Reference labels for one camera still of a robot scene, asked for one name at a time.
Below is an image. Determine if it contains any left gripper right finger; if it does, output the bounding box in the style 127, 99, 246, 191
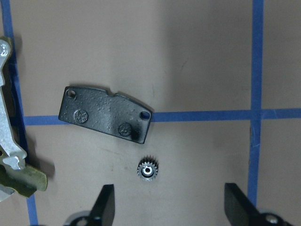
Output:
224, 183, 291, 226

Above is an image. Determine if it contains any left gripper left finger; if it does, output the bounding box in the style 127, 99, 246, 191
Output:
64, 184, 115, 226

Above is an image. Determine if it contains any small black bearing gear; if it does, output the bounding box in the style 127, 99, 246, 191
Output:
136, 155, 159, 182

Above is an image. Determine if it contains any olive grey brake shoe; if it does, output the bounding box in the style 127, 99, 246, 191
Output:
0, 36, 48, 201

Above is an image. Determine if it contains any black flat brake pad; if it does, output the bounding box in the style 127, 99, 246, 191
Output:
58, 86, 152, 144

